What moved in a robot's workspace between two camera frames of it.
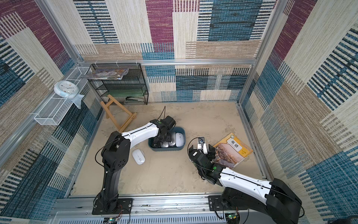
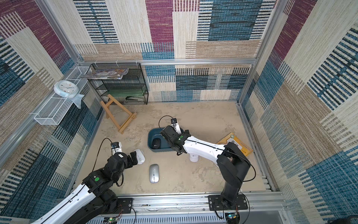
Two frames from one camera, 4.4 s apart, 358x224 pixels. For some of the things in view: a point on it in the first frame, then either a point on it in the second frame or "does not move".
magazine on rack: (115, 74) does not move
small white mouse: (138, 156) does not move
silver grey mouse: (165, 144) to (154, 173)
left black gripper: (157, 140) to (129, 163)
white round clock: (66, 89) does not move
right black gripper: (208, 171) to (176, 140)
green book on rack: (126, 93) does not move
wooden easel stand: (109, 115) does not move
